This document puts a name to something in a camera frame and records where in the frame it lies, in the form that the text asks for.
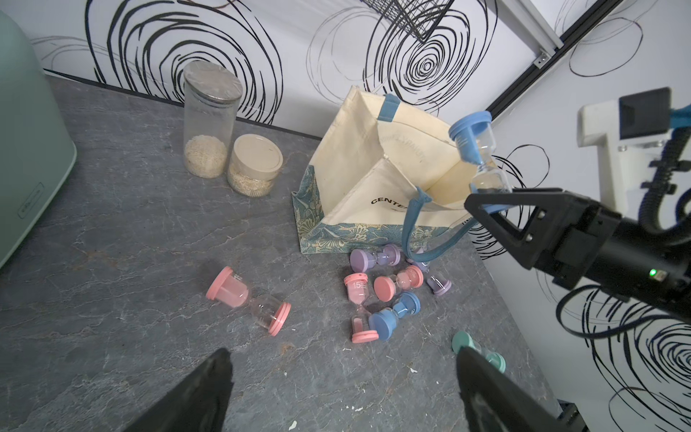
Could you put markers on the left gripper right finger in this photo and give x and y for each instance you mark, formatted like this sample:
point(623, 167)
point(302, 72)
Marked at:
point(492, 402)

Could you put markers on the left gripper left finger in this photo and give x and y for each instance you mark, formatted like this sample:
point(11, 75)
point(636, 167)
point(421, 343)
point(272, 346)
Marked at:
point(198, 403)

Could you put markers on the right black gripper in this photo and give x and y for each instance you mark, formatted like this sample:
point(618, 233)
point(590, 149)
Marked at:
point(544, 227)

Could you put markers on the blue hourglass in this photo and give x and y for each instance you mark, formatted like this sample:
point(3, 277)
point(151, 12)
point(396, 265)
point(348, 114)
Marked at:
point(474, 138)
point(386, 321)

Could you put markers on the green hourglass right floor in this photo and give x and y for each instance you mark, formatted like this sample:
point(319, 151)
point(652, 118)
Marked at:
point(463, 339)

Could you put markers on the purple hourglass right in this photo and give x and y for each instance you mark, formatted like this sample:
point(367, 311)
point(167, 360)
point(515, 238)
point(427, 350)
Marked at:
point(438, 286)

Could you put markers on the pink hourglass far left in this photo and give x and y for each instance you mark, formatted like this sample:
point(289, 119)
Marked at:
point(229, 288)

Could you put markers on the pink hourglass near bag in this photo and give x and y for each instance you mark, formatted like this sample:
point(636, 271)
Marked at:
point(386, 287)

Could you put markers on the cream canvas tote bag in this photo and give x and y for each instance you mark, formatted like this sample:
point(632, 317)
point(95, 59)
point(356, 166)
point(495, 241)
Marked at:
point(384, 172)

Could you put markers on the purple hourglass by bag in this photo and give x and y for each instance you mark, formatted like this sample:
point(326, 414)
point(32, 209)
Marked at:
point(362, 260)

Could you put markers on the pink hourglass number fifteen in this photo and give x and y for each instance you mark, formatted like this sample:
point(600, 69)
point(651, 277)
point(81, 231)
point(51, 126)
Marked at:
point(358, 293)

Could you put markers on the mint green toaster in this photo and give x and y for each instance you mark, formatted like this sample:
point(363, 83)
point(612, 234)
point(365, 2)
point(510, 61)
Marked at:
point(37, 153)

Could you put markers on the tall glass jar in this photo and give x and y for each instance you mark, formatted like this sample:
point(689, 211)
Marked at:
point(212, 98)

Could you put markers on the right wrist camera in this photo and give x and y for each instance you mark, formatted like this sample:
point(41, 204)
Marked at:
point(629, 133)

